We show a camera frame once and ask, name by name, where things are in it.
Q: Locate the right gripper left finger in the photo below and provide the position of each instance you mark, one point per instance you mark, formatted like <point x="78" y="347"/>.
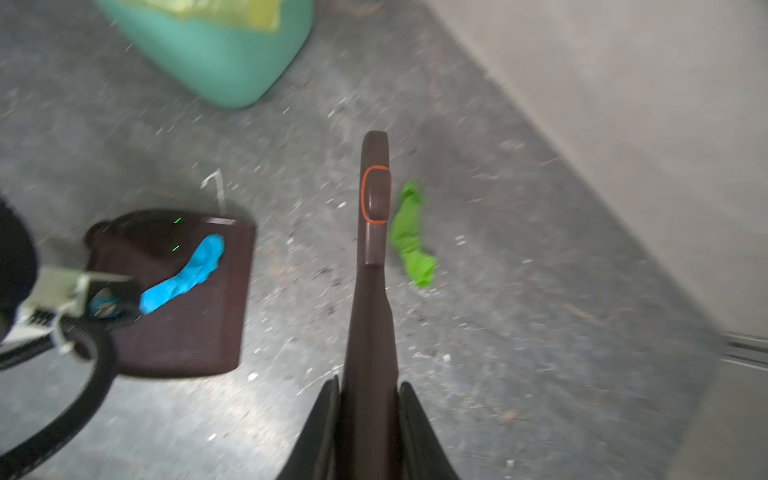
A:
<point x="311" y="455"/>

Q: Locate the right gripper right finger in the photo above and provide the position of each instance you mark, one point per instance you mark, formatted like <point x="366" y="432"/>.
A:
<point x="424" y="457"/>

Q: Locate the brown cartoon face brush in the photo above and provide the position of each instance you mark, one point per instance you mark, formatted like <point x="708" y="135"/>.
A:
<point x="366" y="441"/>

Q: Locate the dark brown dustpan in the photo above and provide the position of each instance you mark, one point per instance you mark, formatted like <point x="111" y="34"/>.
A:
<point x="197" y="334"/>

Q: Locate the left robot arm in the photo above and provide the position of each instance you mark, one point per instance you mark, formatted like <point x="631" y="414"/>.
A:
<point x="19" y="265"/>

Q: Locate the lime green paper scrap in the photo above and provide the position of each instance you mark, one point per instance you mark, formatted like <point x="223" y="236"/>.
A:
<point x="405" y="236"/>

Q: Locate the blue paper scrap far left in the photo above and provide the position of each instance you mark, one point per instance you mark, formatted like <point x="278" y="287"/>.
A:
<point x="202" y="264"/>

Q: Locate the green plastic trash bin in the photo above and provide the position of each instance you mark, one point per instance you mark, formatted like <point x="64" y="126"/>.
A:
<point x="228" y="66"/>

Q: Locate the yellow-green bin liner bag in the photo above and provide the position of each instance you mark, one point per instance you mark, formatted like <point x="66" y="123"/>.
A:
<point x="263" y="15"/>

